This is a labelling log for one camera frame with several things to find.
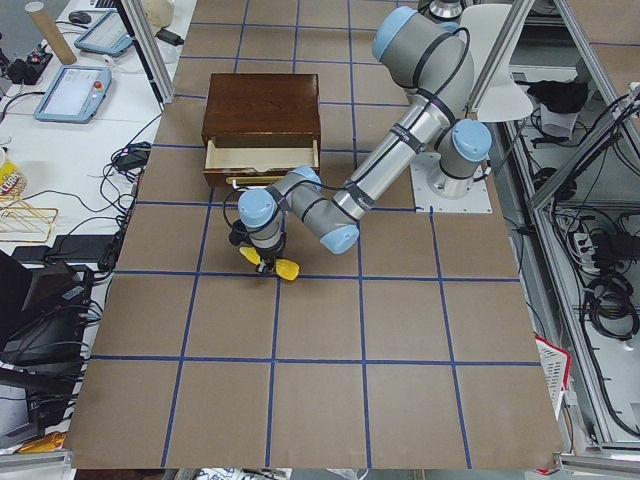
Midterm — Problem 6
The cardboard tube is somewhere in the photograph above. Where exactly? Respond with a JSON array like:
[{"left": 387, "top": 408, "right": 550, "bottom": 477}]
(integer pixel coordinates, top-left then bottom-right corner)
[{"left": 24, "top": 1, "right": 77, "bottom": 65}]

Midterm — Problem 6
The blue teach pendant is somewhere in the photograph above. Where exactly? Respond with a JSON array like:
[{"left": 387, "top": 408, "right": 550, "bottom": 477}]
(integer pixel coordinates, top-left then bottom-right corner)
[
  {"left": 74, "top": 9, "right": 132, "bottom": 57},
  {"left": 33, "top": 66, "right": 112, "bottom": 124}
]

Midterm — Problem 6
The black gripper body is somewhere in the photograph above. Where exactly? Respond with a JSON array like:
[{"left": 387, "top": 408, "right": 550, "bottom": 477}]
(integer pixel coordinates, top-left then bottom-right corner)
[{"left": 251, "top": 234, "right": 287, "bottom": 265}]

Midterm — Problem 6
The gold wire rack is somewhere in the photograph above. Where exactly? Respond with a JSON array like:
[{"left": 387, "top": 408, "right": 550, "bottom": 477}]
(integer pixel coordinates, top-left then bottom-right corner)
[{"left": 1, "top": 196, "right": 59, "bottom": 243}]

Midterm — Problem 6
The yellow corn cob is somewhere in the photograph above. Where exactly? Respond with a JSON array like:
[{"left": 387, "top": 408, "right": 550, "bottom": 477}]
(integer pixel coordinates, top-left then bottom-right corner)
[{"left": 239, "top": 246, "right": 300, "bottom": 281}]

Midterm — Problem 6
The dark wooden drawer cabinet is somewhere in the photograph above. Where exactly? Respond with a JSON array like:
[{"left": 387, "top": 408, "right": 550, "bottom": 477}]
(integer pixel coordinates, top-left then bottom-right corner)
[{"left": 201, "top": 73, "right": 321, "bottom": 147}]

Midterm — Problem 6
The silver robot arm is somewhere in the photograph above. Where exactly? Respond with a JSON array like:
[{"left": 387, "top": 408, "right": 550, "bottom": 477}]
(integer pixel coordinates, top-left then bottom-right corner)
[{"left": 229, "top": 6, "right": 491, "bottom": 280}]

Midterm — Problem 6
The aluminium frame post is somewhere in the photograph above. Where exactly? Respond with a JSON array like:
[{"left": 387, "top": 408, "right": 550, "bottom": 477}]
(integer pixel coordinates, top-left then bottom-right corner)
[{"left": 114, "top": 0, "right": 175, "bottom": 105}]

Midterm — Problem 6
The white plastic chair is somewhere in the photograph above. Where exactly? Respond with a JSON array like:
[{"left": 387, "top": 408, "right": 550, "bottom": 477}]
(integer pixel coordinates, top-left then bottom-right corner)
[{"left": 460, "top": 1, "right": 533, "bottom": 123}]

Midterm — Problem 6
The red white plastic basket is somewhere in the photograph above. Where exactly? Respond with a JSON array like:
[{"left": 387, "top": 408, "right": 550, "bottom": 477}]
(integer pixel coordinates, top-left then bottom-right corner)
[{"left": 535, "top": 335, "right": 572, "bottom": 419}]

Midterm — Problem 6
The blue teach pendant near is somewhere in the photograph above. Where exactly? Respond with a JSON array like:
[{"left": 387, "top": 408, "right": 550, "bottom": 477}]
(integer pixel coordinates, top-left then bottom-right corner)
[{"left": 33, "top": 66, "right": 112, "bottom": 124}]

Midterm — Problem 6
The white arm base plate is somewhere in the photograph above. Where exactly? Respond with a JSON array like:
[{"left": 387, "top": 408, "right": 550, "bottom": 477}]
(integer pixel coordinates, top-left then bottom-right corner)
[{"left": 409, "top": 152, "right": 492, "bottom": 214}]

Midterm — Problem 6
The wooden drawer with white handle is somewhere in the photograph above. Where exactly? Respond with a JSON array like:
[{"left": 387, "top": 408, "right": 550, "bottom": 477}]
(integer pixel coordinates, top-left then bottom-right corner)
[{"left": 202, "top": 139, "right": 320, "bottom": 188}]

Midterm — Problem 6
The blue teach pendant far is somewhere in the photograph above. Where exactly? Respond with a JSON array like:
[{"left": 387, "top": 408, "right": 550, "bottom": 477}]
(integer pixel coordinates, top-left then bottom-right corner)
[{"left": 74, "top": 9, "right": 132, "bottom": 57}]

